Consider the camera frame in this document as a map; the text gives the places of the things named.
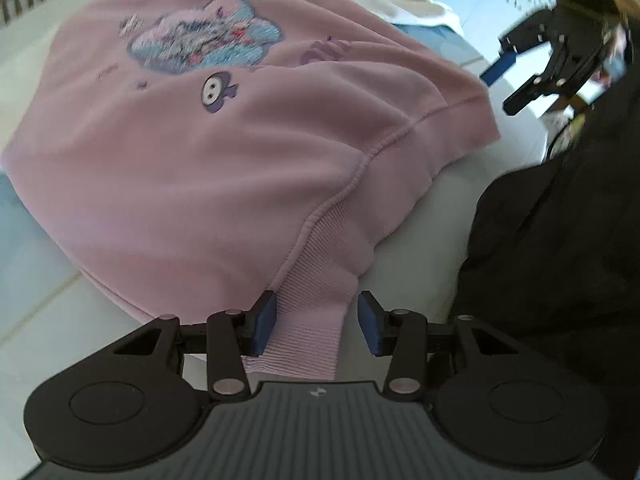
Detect pink white sweatshirt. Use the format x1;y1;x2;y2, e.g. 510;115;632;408
1;0;499;379

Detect blue patterned table mat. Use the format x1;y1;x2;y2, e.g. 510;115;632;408
395;24;488;68

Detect person's black clothing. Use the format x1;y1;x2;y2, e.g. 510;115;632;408
451;68;639;479

